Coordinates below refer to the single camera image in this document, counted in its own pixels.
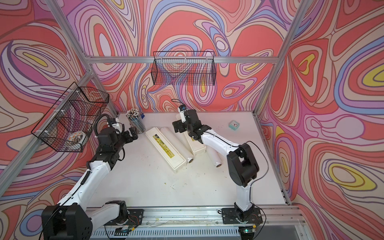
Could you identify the black wire basket wall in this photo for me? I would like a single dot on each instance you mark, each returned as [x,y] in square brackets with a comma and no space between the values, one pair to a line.
[75,110]
[184,68]

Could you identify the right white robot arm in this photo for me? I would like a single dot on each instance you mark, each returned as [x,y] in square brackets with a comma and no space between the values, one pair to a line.
[242,164]

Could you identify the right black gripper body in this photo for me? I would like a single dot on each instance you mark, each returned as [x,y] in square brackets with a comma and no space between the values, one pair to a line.
[189,128]

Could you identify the black wire basket back wall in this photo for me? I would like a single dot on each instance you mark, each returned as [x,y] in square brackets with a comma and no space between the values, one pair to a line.
[184,68]

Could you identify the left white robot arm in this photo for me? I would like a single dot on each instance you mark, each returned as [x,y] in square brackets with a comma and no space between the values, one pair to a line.
[68,219]

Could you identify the small teal box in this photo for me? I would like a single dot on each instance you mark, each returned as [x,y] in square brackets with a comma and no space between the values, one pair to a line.
[234,125]

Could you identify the cup of pencils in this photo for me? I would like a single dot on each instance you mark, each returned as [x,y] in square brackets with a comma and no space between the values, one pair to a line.
[135,118]

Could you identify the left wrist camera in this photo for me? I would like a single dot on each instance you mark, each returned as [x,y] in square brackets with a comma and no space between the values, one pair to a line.
[116,124]

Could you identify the patterned bowl in basket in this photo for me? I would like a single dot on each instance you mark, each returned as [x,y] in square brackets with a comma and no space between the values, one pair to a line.
[75,139]

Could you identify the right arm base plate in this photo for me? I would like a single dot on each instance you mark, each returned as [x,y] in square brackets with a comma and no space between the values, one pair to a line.
[237,216]

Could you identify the black wire basket left wall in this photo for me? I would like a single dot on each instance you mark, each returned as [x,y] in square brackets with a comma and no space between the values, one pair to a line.
[75,110]

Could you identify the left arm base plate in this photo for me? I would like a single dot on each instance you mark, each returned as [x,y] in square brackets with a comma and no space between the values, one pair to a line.
[133,218]

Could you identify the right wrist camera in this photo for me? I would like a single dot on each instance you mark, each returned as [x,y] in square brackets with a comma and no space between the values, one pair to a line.
[182,108]

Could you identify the cream wrap dispenser with label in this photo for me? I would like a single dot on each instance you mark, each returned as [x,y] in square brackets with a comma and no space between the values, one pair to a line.
[167,150]

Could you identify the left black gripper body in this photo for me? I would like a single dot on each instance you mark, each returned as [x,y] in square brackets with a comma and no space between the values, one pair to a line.
[126,139]

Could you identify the aluminium rail at front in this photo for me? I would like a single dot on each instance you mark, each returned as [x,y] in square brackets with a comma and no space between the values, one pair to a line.
[208,223]

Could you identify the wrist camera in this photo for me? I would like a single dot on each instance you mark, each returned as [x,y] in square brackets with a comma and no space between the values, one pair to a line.
[116,124]
[182,108]

